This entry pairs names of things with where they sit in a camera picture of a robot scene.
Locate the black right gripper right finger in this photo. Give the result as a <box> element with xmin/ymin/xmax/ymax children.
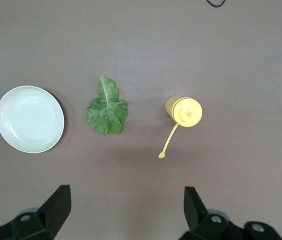
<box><xmin>178</xmin><ymin>186</ymin><xmax>282</xmax><ymax>240</ymax></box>

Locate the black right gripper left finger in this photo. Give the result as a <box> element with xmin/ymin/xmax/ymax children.
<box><xmin>0</xmin><ymin>184</ymin><xmax>71</xmax><ymax>240</ymax></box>

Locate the yellow squeeze sauce bottle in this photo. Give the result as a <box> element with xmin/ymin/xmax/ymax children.
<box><xmin>158</xmin><ymin>95</ymin><xmax>203</xmax><ymax>160</ymax></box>

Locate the green lettuce leaf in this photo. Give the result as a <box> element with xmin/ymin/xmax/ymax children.
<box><xmin>86</xmin><ymin>73</ymin><xmax>129</xmax><ymax>135</ymax></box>

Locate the beige white round plate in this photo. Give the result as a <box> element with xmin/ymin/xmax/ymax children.
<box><xmin>0</xmin><ymin>85</ymin><xmax>65</xmax><ymax>154</ymax></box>

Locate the black looped cable with adapter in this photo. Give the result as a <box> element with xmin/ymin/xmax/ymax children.
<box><xmin>206</xmin><ymin>0</ymin><xmax>226</xmax><ymax>8</ymax></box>

